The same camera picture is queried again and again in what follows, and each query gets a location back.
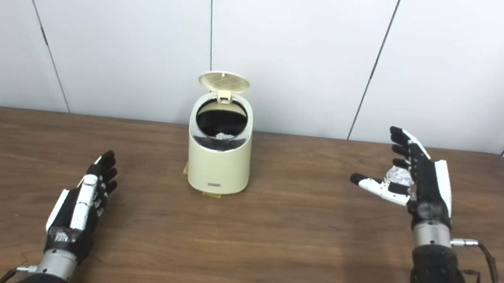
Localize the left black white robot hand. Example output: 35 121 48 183
42 144 122 266

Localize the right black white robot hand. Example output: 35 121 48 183
346 122 463 231

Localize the white paper ball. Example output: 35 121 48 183
382 165 416 191

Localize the cream round bin lid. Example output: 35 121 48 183
196 69 251 107

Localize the cream-colored desktop bin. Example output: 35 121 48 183
182 90 258 198

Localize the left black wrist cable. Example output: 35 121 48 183
0 262 39 283

